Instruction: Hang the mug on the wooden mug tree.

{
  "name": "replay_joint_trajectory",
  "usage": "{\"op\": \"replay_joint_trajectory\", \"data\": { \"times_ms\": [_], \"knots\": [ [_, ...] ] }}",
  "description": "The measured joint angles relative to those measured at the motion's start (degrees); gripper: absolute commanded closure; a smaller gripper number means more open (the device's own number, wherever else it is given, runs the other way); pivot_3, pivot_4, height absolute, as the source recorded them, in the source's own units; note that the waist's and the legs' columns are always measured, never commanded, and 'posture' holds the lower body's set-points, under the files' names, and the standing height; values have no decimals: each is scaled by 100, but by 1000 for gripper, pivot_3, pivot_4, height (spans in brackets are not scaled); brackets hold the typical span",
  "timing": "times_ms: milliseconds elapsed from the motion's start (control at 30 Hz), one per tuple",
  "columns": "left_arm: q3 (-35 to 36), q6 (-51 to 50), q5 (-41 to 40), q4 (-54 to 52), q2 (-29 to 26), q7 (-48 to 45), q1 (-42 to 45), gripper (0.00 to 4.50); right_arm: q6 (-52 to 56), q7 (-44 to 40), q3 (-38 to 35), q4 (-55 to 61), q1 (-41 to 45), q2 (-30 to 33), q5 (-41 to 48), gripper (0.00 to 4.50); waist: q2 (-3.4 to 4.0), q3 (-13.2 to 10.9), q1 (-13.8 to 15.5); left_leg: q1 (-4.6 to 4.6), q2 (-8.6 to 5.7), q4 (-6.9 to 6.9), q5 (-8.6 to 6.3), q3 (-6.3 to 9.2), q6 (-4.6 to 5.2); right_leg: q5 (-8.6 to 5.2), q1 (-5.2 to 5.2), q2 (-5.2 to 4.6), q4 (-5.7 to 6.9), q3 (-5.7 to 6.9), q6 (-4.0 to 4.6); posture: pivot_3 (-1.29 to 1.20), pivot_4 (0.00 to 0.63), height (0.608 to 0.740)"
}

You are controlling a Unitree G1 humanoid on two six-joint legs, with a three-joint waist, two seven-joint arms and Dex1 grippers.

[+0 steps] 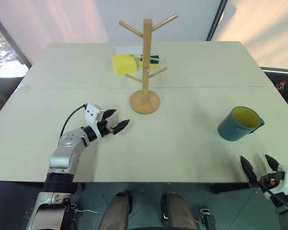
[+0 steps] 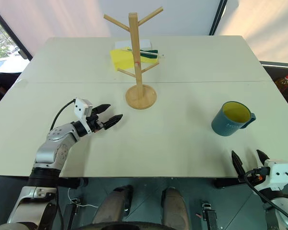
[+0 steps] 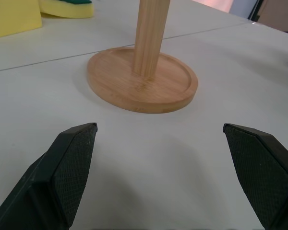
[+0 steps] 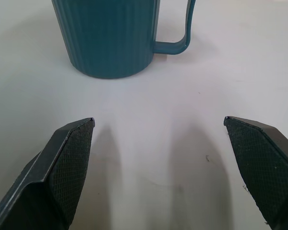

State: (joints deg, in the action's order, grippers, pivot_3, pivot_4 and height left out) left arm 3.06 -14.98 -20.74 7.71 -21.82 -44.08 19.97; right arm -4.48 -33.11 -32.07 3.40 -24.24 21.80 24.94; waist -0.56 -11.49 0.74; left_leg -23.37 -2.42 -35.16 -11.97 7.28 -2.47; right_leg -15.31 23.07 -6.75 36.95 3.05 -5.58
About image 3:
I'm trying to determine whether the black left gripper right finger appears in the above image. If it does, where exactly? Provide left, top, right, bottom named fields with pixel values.
left=222, top=123, right=288, bottom=230

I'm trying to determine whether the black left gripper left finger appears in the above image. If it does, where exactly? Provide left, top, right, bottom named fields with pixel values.
left=0, top=122, right=98, bottom=230

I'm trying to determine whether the wooden paper towel holder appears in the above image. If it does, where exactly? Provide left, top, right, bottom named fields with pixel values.
left=87, top=0, right=199, bottom=114

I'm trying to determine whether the dark furniture leg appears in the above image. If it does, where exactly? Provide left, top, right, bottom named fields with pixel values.
left=247, top=0, right=264, bottom=22

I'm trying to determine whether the yellow foam block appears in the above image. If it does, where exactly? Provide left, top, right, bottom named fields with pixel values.
left=0, top=0, right=43, bottom=40

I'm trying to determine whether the yellow green scrub sponge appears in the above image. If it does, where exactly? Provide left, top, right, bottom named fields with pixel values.
left=39, top=0, right=95, bottom=19

